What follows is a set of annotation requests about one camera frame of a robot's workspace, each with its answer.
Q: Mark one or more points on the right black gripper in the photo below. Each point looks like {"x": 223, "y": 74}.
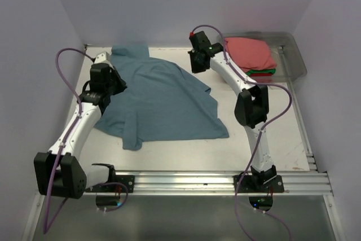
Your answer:
{"x": 196, "y": 69}

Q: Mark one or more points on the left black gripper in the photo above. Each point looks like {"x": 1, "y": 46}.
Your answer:
{"x": 122, "y": 83}

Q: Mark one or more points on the blue t-shirt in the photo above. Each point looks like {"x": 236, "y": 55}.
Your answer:
{"x": 162, "y": 102}

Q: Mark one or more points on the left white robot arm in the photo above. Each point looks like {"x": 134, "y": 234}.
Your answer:
{"x": 58, "y": 171}

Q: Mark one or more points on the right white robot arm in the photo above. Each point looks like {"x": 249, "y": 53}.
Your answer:
{"x": 251, "y": 108}

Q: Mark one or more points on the folded pink t-shirt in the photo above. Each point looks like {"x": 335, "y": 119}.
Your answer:
{"x": 250, "y": 54}

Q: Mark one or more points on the folded red t-shirt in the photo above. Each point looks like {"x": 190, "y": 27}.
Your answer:
{"x": 261, "y": 77}

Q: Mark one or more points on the folded green t-shirt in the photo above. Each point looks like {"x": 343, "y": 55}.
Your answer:
{"x": 273, "y": 70}

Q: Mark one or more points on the clear plastic bin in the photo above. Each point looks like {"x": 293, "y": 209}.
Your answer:
{"x": 284, "y": 50}

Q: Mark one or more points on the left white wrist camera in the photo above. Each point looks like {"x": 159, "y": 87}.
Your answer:
{"x": 103, "y": 57}

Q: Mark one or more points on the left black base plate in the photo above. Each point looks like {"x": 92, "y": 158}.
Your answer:
{"x": 127, "y": 180}

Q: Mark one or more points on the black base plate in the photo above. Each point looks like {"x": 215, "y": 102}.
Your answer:
{"x": 127, "y": 180}
{"x": 248, "y": 186}

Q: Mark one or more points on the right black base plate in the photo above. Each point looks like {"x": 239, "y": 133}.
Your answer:
{"x": 248, "y": 186}

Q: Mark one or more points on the aluminium mounting rail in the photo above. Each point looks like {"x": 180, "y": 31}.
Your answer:
{"x": 221, "y": 183}

